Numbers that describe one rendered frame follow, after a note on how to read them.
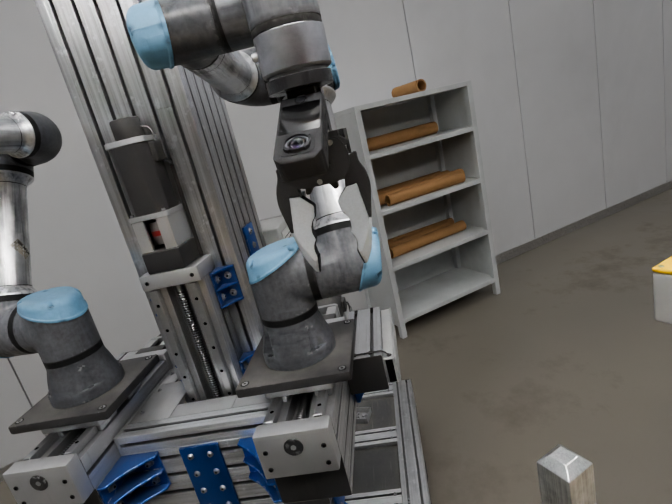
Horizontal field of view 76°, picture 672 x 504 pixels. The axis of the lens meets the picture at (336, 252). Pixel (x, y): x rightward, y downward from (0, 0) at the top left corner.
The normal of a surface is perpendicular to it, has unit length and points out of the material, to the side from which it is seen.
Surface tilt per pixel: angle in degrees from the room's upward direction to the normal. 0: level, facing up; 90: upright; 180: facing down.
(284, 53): 90
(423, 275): 90
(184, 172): 90
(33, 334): 90
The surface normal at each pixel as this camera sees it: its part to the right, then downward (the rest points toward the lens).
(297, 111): -0.22, -0.67
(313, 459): -0.07, 0.29
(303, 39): 0.37, 0.16
